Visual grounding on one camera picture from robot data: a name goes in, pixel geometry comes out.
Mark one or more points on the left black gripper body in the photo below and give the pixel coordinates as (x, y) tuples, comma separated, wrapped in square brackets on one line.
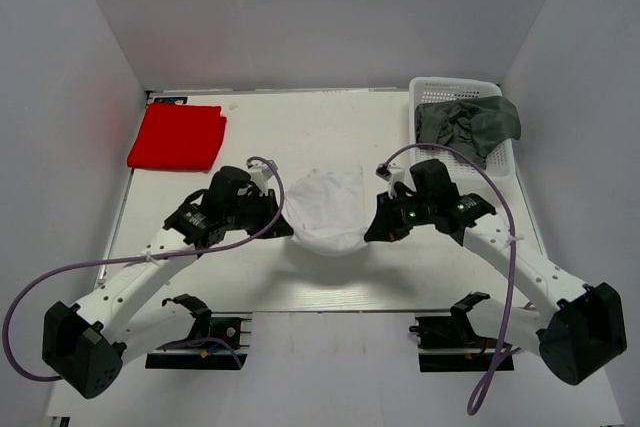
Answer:
[(253, 208)]

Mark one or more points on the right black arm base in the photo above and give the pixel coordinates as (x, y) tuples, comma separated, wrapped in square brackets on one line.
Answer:
[(441, 349)]

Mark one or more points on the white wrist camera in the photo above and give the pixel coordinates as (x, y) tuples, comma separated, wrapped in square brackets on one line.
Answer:
[(392, 175), (260, 172)]

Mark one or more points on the grey t shirt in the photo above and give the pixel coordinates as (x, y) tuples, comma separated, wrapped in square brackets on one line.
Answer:
[(475, 127)]

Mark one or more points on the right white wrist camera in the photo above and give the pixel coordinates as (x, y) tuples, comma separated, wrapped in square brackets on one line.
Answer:
[(392, 175)]

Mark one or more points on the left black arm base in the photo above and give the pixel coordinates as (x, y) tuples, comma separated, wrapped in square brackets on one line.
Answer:
[(224, 346)]

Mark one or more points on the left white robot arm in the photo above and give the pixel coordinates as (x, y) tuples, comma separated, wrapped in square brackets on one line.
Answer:
[(88, 343)]

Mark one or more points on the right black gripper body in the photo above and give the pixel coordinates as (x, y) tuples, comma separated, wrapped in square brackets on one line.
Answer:
[(421, 207)]

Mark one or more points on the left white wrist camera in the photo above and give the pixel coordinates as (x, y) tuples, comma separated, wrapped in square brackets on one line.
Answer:
[(260, 172)]

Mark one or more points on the white t shirt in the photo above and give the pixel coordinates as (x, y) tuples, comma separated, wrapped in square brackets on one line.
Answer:
[(326, 210)]

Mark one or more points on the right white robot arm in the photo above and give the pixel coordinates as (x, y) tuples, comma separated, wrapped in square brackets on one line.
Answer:
[(575, 328)]

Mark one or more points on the blue label sticker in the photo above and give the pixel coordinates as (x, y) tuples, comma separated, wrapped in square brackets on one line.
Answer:
[(174, 100)]

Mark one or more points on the folded red t shirt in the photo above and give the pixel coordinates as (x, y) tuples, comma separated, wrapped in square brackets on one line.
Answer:
[(182, 138)]

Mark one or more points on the white plastic basket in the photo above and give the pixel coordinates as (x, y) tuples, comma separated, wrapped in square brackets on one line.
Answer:
[(500, 163)]

